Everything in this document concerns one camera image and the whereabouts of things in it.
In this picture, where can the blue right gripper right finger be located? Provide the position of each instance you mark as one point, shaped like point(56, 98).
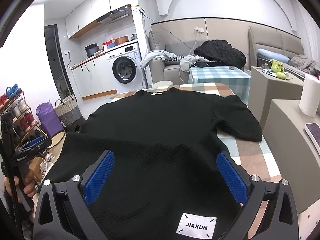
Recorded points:
point(235, 176)

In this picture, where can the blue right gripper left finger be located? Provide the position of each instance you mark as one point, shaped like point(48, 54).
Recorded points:
point(95, 177)

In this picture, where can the black knit sweater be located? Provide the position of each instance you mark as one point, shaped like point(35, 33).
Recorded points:
point(165, 148)

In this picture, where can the person's left hand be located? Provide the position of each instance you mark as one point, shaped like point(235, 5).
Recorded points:
point(29, 183)

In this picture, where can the checkered table cloth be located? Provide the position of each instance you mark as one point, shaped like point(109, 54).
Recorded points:
point(255, 157)

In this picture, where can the wooden shoe rack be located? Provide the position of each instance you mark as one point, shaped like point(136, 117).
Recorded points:
point(26, 127)

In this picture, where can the round beige tray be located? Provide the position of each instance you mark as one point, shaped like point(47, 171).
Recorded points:
point(56, 139)

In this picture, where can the purple bag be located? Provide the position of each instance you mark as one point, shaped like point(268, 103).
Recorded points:
point(49, 119)

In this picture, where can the beige cabinet near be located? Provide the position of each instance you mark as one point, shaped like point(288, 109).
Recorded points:
point(294, 152)

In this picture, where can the beige cabinet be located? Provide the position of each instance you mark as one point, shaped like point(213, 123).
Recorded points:
point(264, 88)
point(294, 152)

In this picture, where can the woven laundry basket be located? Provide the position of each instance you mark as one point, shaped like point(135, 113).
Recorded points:
point(68, 112)

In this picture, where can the dark door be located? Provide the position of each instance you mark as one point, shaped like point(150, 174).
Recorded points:
point(56, 62)

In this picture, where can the smartphone purple screen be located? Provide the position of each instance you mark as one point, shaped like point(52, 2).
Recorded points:
point(313, 131)

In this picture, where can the beige cabinet far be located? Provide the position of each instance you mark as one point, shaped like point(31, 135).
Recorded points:
point(264, 88)

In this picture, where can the teal checkered side table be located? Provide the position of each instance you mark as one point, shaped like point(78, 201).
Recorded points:
point(237, 80)

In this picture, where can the white paper towel roll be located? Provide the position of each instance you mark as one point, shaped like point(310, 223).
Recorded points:
point(309, 100)

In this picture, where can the white washing machine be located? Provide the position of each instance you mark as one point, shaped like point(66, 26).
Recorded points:
point(124, 68)

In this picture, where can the yellow-green toy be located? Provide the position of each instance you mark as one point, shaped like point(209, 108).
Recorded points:
point(278, 69)

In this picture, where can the round white stool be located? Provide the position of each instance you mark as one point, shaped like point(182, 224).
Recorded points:
point(163, 83)

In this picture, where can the light blue pillow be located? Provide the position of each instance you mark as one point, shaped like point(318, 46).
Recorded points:
point(273, 56)

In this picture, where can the black puffy jacket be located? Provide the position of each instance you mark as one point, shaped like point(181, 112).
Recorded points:
point(222, 51)

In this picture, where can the black cooking pot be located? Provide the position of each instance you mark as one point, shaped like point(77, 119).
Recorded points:
point(91, 49)

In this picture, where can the grey bedding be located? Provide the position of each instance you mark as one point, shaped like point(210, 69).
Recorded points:
point(305, 64)

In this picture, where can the grey sofa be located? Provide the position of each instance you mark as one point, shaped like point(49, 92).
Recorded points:
point(169, 70)

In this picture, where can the beige bed headboard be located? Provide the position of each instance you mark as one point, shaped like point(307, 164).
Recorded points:
point(273, 40)

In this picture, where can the grey blanket on sofa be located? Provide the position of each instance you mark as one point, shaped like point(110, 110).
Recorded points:
point(157, 53)

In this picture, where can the range hood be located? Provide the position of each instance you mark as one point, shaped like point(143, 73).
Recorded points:
point(115, 15)

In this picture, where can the white upper cabinets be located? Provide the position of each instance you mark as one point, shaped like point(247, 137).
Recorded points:
point(84, 18)

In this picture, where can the wall power socket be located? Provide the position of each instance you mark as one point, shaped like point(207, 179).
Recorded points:
point(199, 30)

